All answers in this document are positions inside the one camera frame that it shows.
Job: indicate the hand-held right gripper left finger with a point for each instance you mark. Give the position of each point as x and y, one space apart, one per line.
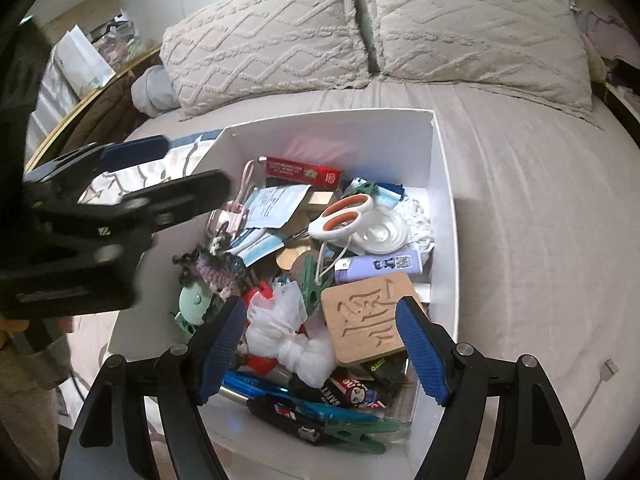
220 355

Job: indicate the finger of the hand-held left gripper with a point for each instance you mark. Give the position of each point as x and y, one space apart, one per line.
135 152
175 200

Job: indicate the pile of pink clothes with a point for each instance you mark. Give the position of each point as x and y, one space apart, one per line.
605 30

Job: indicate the grey curtain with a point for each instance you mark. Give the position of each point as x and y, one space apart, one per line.
47 105

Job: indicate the brown folded duvet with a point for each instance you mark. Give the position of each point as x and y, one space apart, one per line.
107 115

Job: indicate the white lace cloth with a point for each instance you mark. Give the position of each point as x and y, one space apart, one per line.
420 215

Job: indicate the pink plastic clip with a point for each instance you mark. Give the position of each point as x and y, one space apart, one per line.
230 210

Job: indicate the purple lighter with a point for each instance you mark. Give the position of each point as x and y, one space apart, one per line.
375 266

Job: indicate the dark red cigarette box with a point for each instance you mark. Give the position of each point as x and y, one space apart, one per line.
300 170

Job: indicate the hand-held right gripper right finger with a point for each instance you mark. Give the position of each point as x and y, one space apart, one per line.
422 355

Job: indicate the black yellow-print lighter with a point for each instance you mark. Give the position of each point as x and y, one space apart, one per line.
382 370

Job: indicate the clear acrylic case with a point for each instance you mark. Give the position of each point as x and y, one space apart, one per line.
405 405

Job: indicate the white tote bag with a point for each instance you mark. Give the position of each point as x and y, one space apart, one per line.
80 62

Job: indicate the carved wooden coaster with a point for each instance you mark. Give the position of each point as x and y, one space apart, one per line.
365 315

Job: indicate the white shoe box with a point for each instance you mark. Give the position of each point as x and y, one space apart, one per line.
442 210

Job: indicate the small wooden block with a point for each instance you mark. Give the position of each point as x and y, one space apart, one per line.
322 200

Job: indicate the white crumpled plastic bag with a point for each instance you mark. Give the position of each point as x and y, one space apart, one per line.
295 355

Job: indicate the translucent blue lighter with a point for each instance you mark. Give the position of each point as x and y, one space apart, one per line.
250 385

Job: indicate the multicolour crochet pouch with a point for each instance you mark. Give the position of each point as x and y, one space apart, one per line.
215 270

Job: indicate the clear plastic round lid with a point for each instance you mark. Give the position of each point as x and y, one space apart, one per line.
387 232

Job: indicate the clear bin of packets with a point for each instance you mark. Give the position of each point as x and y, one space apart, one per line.
120 40

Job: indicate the grey-blue folded blanket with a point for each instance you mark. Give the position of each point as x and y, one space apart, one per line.
152 92

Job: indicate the blue face mask packet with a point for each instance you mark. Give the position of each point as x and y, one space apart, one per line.
260 247

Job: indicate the green clothespin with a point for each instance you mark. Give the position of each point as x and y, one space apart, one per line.
362 189
360 435
310 295

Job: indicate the mint green round case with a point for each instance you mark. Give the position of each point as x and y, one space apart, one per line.
192 307

